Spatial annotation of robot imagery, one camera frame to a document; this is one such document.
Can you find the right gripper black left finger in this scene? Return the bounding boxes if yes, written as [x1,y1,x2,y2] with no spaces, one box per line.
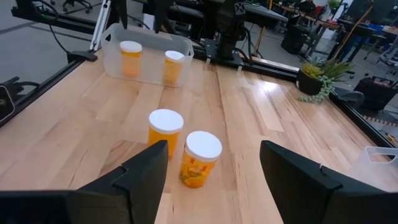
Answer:
[0,139,169,224]

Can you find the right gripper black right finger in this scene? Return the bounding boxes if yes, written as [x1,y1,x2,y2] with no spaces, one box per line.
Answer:
[259,139,398,224]

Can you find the orange pill bottle white cap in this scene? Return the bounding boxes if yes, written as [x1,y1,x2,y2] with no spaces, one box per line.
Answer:
[148,108,185,160]
[119,40,143,78]
[163,50,186,86]

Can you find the clear plastic bin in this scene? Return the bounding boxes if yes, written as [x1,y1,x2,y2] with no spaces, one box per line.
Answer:
[348,146,398,193]
[99,23,195,88]

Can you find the orange pill bottle colourful capsules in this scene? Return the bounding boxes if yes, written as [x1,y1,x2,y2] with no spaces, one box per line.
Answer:
[179,130,223,189]

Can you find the dark round stool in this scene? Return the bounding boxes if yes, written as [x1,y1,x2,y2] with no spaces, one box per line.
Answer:
[334,86,365,110]

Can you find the potted succulent plant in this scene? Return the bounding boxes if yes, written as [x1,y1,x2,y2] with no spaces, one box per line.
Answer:
[297,57,354,103]

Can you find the black equipment case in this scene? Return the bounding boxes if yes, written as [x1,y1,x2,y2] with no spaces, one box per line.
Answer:
[354,76,398,111]

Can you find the black device with silver rim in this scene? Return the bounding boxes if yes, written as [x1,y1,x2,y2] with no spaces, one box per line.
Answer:
[0,85,16,122]

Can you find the black square box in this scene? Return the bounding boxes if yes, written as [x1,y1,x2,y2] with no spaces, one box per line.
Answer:
[281,24,315,55]

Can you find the white chair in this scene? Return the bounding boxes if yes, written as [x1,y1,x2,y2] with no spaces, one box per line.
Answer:
[377,46,398,68]

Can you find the wooden stick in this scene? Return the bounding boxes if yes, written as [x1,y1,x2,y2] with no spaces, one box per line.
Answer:
[331,5,374,60]

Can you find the wooden table with clutter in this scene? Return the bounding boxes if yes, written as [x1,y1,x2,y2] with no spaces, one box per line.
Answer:
[273,2,341,32]

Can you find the silver aluminium bar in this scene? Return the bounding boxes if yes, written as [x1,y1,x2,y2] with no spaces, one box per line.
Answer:
[90,0,111,50]

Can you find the dark grey table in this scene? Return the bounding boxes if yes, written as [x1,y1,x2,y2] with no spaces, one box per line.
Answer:
[169,2,289,29]

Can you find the black office chair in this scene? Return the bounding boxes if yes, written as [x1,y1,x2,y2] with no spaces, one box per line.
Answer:
[62,0,93,13]

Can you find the black clamp bracket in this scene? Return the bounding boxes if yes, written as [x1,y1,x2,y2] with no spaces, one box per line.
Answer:
[67,50,98,62]

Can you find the black cable loop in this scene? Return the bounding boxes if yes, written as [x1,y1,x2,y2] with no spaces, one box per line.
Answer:
[0,76,40,103]

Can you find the black hanging cable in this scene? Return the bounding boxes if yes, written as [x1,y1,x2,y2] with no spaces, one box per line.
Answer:
[48,24,71,54]

